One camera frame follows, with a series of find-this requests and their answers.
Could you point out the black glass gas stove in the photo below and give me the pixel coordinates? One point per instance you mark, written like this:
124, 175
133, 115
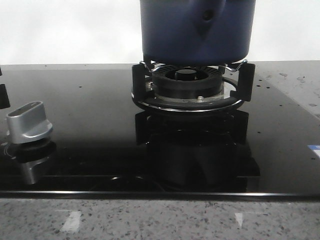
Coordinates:
103, 146

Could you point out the right black pot support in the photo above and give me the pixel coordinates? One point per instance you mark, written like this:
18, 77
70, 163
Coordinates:
237, 88

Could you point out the black pot support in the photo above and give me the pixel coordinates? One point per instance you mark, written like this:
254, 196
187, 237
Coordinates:
237, 88
4, 99

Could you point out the dark blue cooking pot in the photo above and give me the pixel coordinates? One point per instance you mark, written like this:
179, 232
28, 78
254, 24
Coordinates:
196, 32

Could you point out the right black gas burner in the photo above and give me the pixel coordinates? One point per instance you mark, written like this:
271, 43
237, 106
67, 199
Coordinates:
178, 84

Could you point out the blue white sticker label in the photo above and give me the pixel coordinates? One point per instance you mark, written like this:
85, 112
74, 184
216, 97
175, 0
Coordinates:
315, 149

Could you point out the left black pot support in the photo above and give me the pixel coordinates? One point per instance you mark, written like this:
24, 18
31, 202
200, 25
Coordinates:
4, 99

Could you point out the silver stove knob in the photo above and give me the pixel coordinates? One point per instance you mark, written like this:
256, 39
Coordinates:
28, 123

